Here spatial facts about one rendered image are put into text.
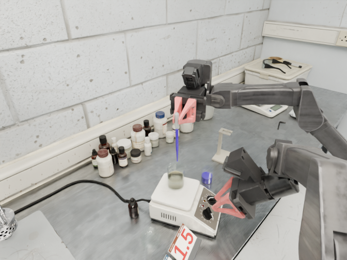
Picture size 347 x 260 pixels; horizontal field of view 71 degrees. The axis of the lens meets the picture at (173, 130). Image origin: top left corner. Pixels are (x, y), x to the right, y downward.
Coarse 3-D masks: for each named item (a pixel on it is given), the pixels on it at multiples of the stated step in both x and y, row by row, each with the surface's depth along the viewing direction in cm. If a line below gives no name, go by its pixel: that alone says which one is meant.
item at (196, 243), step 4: (196, 240) 67; (200, 240) 67; (192, 244) 66; (196, 244) 66; (192, 248) 65; (196, 248) 65; (188, 252) 64; (192, 252) 64; (196, 252) 64; (188, 256) 63; (192, 256) 63
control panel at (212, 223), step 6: (204, 192) 74; (210, 192) 75; (204, 198) 73; (198, 204) 70; (204, 204) 71; (198, 210) 68; (198, 216) 67; (216, 216) 70; (204, 222) 67; (210, 222) 68; (216, 222) 69
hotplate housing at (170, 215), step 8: (200, 192) 73; (152, 208) 70; (160, 208) 69; (168, 208) 68; (176, 208) 68; (192, 208) 68; (152, 216) 72; (160, 216) 70; (168, 216) 69; (176, 216) 68; (184, 216) 67; (192, 216) 66; (176, 224) 70; (184, 224) 69; (192, 224) 67; (200, 224) 66; (200, 232) 68; (208, 232) 67
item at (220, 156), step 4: (220, 132) 92; (224, 132) 92; (228, 132) 93; (220, 136) 94; (220, 140) 95; (220, 144) 96; (220, 148) 98; (216, 152) 101; (220, 152) 101; (224, 152) 101; (228, 152) 101; (216, 156) 98; (220, 156) 98; (224, 156) 98; (216, 160) 96; (220, 160) 96
